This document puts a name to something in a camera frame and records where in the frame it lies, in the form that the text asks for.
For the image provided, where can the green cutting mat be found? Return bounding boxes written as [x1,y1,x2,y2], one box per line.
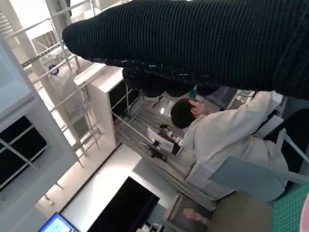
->
[272,182,309,232]

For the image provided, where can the dark laptop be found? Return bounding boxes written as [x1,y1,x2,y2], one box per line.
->
[200,86,239,111]

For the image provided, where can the white metal truss grid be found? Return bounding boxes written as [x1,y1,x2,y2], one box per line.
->
[0,0,104,167]

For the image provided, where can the small screen with blue interface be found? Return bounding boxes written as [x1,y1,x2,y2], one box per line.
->
[37,212,78,232]

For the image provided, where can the grey-blue office chair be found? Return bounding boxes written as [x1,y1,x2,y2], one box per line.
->
[185,128,309,203]

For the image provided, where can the person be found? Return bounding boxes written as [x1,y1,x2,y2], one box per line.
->
[170,90,290,201]

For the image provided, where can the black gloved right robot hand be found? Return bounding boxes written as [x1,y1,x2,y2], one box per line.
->
[62,0,309,100]

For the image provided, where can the large white cabinet, black windows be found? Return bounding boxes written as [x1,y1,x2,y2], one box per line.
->
[0,36,78,201]

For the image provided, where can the pink bowl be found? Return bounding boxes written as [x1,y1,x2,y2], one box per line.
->
[299,193,309,232]

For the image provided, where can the white shelf cabinet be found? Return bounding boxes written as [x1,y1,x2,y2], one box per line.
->
[73,65,145,150]

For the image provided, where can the grey desk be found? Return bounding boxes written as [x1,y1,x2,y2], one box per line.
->
[113,106,218,211]

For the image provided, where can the black monitor back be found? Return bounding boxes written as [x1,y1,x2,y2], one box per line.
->
[88,176,160,232]

